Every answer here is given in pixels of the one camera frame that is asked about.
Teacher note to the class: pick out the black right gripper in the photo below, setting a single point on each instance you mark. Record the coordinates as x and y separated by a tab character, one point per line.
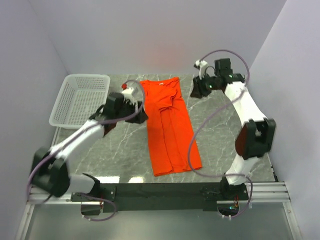
198	91

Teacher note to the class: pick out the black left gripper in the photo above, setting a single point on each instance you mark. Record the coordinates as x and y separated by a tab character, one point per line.
141	117

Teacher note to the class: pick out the orange t-shirt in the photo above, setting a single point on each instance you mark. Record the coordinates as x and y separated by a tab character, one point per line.
169	128

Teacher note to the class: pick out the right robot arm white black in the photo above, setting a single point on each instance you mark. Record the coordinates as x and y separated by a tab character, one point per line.
256	135

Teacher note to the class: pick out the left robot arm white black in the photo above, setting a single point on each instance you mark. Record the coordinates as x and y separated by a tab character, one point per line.
50	166

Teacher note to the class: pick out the white perforated plastic basket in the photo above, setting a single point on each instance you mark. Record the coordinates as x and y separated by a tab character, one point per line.
79	97

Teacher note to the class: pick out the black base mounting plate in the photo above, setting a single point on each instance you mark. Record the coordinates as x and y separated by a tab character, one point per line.
172	196

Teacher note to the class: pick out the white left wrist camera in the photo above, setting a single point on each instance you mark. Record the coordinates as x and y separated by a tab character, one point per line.
129	92

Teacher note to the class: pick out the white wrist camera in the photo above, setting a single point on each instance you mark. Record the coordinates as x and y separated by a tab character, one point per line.
129	92
201	66

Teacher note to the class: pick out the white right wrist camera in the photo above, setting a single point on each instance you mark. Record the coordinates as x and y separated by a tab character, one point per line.
201	66

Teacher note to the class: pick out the aluminium frame rail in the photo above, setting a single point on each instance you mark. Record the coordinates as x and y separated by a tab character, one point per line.
260	192

